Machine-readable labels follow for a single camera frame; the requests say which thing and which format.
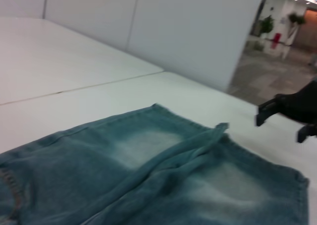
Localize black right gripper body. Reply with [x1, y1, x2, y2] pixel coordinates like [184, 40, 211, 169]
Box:
[273, 79, 317, 126]

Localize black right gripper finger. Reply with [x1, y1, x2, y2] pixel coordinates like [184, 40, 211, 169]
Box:
[256, 98, 277, 127]
[297, 124, 317, 144]

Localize blue denim shorts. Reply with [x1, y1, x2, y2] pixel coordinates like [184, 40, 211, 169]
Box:
[0, 103, 310, 225]

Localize red sign stand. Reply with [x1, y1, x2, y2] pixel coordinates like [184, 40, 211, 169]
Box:
[270, 32, 282, 49]

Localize green hanging plant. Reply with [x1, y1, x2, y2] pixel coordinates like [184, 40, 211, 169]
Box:
[288, 11, 306, 26]

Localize green potted plant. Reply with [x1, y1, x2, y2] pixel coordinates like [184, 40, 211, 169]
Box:
[259, 14, 275, 39]

